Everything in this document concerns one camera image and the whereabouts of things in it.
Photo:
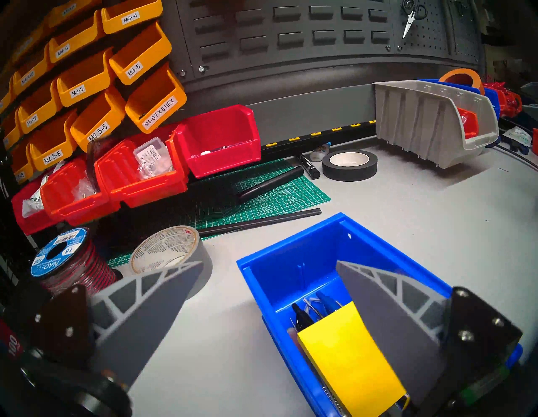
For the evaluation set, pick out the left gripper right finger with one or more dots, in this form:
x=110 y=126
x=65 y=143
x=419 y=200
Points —
x=395 y=319

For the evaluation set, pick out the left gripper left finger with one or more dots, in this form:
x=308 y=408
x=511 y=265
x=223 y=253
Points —
x=138 y=311

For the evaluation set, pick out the blue plastic storage bin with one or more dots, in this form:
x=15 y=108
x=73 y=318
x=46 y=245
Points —
x=491 y=101
x=294 y=269

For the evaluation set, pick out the large beige storage bin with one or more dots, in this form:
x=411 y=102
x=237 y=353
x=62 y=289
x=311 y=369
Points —
x=416 y=122

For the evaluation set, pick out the orange masking tape roll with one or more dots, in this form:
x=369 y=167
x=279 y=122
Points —
x=479 y=77

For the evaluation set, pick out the red parts bin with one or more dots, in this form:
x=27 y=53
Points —
x=138 y=191
x=222 y=155
x=29 y=223
x=75 y=208

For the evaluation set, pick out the clear bag of parts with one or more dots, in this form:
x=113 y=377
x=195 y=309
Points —
x=84 y=188
x=31 y=206
x=153 y=159

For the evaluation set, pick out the black metal rod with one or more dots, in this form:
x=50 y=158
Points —
x=260 y=220

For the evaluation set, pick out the black tape roll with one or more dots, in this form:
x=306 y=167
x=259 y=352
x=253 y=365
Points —
x=351 y=170

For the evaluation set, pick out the green cutting mat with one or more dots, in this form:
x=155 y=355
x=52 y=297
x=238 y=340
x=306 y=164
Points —
x=286 y=197

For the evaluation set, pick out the black permanent marker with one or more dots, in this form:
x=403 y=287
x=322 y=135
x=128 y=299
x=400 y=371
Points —
x=310 y=167

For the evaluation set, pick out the white glue bottle blue cap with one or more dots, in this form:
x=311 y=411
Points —
x=319 y=152

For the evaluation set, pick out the yellow labelled parts bin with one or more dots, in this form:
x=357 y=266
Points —
x=105 y=117
x=23 y=168
x=147 y=54
x=80 y=40
x=164 y=96
x=9 y=134
x=90 y=84
x=59 y=145
x=143 y=12
x=5 y=96
x=84 y=6
x=29 y=80
x=42 y=111

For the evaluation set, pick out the orange-red plastic bin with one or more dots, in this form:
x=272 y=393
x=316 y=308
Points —
x=468 y=124
x=506 y=98

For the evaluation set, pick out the blue bench vise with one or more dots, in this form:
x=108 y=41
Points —
x=517 y=147

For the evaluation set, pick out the clear bag green label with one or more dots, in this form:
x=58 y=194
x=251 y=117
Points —
x=519 y=135

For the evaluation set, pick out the large grey pegboard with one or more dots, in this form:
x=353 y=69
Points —
x=441 y=29

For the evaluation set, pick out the grey duct tape roll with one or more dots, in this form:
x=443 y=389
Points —
x=201 y=256

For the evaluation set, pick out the black rail yellow marks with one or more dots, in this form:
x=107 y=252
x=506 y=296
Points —
x=294 y=141

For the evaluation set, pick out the grey louvred wall panel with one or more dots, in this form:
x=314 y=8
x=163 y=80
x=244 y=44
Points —
x=260 y=25

